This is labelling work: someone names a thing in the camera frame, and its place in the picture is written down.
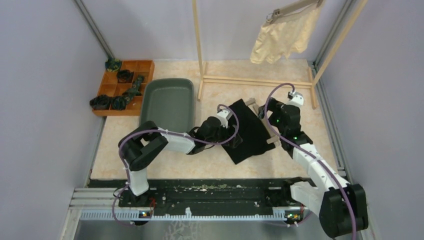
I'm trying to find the beige clip hanger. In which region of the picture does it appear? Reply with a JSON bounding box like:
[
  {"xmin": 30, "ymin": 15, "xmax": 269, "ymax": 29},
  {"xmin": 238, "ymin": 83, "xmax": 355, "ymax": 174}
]
[{"xmin": 266, "ymin": 0, "xmax": 324, "ymax": 24}]

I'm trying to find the beige cotton underwear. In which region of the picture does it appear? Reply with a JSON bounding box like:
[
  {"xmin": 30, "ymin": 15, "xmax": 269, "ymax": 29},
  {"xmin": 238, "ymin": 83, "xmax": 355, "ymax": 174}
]
[{"xmin": 250, "ymin": 1, "xmax": 325, "ymax": 64}]

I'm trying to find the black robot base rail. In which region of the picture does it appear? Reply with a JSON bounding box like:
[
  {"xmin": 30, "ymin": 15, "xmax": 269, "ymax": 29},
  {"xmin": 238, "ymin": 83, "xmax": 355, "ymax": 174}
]
[{"xmin": 118, "ymin": 177, "xmax": 301, "ymax": 217}]

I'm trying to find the black garment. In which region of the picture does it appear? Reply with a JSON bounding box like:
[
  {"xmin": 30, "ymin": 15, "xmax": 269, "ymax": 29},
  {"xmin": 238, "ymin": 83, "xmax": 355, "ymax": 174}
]
[{"xmin": 222, "ymin": 99, "xmax": 276, "ymax": 165}]

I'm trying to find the orange compartment tray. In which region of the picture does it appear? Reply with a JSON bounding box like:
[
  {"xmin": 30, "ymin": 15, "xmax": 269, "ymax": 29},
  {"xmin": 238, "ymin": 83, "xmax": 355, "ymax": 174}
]
[{"xmin": 92, "ymin": 60, "xmax": 155, "ymax": 117}]

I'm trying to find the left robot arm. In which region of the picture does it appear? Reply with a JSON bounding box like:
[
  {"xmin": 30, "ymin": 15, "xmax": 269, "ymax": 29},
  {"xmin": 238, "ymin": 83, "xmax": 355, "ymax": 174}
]
[{"xmin": 118, "ymin": 114, "xmax": 242, "ymax": 207}]

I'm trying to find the wooden clothes rack frame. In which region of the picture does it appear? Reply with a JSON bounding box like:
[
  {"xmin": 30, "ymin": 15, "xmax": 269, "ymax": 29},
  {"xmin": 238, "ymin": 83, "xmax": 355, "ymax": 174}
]
[{"xmin": 191, "ymin": 0, "xmax": 367, "ymax": 109}]

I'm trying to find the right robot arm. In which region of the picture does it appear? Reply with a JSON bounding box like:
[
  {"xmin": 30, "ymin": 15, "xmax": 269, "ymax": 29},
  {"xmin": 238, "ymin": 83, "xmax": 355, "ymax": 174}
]
[{"xmin": 260, "ymin": 97, "xmax": 369, "ymax": 239}]

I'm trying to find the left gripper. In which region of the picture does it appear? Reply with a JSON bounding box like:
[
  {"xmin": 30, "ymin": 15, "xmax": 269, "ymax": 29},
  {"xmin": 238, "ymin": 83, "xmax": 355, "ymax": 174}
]
[{"xmin": 205, "ymin": 121, "xmax": 243, "ymax": 149}]

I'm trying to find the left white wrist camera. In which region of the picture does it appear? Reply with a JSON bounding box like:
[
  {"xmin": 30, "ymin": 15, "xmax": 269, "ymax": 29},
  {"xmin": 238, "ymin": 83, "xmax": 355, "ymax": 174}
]
[{"xmin": 216, "ymin": 109, "xmax": 233, "ymax": 129}]

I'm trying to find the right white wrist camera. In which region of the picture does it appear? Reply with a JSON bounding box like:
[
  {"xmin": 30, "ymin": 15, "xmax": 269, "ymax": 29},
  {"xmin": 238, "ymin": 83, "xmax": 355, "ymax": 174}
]
[{"xmin": 286, "ymin": 91, "xmax": 305, "ymax": 108}]

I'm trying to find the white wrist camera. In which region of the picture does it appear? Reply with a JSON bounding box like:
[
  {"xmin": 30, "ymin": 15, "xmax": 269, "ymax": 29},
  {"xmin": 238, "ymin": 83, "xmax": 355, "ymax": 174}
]
[
  {"xmin": 216, "ymin": 109, "xmax": 233, "ymax": 129},
  {"xmin": 286, "ymin": 91, "xmax": 305, "ymax": 108}
]

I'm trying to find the dark green plastic bin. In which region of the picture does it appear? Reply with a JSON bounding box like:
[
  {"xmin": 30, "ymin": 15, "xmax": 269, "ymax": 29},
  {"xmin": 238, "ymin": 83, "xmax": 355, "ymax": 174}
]
[{"xmin": 138, "ymin": 78, "xmax": 195, "ymax": 133}]

